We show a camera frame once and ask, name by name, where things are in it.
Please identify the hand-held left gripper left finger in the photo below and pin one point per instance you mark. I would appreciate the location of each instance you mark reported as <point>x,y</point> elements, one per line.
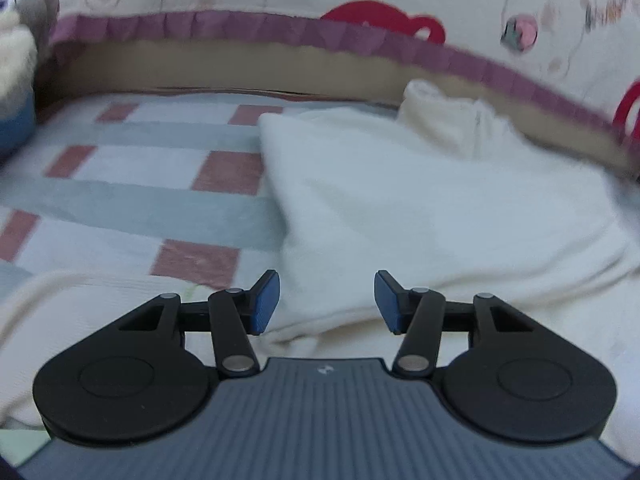
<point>265,302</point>

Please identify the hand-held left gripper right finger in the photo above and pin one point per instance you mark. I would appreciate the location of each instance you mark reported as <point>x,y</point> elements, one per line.
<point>387,302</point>

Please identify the white garment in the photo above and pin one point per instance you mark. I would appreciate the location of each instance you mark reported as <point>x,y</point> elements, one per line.
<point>400,200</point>

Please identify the beige bed headboard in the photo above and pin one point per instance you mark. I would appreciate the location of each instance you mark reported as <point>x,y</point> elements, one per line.
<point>200,65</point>

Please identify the checked bed sheet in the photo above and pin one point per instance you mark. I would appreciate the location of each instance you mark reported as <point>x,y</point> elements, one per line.
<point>125,210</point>

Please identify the grey plush rabbit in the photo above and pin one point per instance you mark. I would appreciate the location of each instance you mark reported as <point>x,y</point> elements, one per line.
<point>15,60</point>

